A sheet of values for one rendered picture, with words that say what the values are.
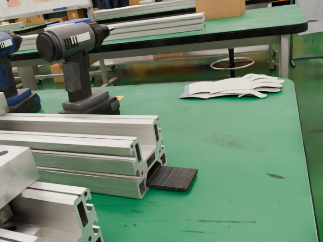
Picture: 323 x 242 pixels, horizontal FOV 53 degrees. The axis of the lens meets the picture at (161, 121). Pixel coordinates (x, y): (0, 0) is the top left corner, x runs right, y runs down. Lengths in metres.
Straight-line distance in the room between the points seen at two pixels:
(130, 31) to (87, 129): 1.54
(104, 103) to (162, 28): 1.30
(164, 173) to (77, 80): 0.31
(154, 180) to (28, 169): 0.18
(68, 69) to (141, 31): 1.34
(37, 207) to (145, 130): 0.19
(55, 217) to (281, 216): 0.25
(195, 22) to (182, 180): 1.52
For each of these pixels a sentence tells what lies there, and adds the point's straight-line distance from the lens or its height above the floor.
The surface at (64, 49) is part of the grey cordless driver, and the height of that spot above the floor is 0.96.
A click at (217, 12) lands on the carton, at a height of 0.82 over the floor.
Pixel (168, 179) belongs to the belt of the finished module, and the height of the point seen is 0.79.
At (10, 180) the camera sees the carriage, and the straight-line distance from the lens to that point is 0.37.
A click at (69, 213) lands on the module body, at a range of 0.35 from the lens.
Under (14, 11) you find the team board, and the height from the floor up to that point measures 1.02.
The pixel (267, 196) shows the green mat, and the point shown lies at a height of 0.78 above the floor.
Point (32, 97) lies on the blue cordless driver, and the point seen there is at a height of 0.82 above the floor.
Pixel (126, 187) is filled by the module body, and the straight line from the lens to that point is 0.46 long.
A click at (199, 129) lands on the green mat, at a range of 0.63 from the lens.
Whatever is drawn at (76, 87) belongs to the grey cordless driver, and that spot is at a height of 0.88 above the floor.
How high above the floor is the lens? 1.04
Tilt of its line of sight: 22 degrees down
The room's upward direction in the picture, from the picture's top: 9 degrees counter-clockwise
